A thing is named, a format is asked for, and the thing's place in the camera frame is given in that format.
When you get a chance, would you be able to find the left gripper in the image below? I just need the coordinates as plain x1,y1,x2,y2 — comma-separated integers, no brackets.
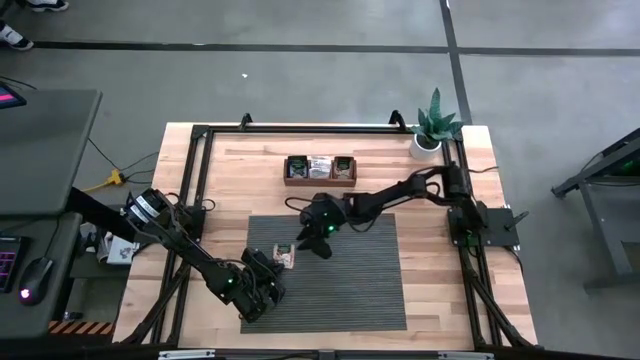
219,264,288,324

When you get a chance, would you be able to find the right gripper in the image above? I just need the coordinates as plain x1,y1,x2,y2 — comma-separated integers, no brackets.
295,192,349,261

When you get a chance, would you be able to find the white orange tea bag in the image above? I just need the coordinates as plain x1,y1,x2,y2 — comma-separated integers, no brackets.
309,155,333,180

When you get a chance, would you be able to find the dark foil tea bag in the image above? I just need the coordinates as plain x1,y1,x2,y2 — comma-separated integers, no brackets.
287,155,310,180

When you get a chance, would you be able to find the wooden three-compartment tray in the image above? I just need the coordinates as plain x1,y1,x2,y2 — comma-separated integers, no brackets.
282,155,358,188

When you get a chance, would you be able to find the grey woven table mat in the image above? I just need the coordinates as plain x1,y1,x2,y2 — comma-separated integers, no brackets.
239,213,408,335

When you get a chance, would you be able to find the snake plant in white pot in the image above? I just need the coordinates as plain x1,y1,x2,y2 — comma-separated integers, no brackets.
408,87,466,163

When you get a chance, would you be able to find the white box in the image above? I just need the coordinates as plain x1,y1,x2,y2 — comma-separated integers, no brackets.
97,234,141,266

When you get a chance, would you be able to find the orange black hazard strip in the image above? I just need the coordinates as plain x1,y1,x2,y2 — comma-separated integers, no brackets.
48,320,115,336

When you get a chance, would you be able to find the yellow power plug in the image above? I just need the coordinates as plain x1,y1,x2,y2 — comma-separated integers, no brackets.
82,168,126,195

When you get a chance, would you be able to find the black computer mouse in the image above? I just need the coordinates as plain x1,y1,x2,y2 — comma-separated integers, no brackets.
18,256,55,307

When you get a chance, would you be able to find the dark grey desk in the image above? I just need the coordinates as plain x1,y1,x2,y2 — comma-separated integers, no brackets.
0,212,84,341

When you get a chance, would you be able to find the backlit keyboard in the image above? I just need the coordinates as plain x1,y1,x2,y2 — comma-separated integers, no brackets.
0,236,25,295

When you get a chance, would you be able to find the black metal stand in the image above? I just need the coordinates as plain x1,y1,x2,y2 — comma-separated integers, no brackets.
549,127,640,291

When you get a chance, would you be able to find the monitor with pink screen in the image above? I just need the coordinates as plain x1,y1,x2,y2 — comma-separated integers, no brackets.
0,82,28,110

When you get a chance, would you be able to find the person's shoe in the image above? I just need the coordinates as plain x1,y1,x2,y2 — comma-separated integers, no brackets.
24,0,70,13
0,19,35,52

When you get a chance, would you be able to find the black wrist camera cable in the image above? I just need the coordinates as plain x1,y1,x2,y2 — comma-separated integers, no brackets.
284,195,315,217

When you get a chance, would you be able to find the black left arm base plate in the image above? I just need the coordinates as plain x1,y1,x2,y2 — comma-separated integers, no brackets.
133,219,206,246

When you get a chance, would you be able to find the silver frame bracket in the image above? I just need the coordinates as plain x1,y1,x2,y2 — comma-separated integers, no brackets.
158,349,217,360
438,351,494,360

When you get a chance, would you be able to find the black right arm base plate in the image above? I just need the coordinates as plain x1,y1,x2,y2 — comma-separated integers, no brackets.
447,207,521,249

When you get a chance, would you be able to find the black lever handle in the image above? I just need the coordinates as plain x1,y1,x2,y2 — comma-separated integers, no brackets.
503,210,531,233

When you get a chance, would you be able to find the black floor cable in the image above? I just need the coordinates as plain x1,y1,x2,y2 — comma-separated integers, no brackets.
87,137,161,174

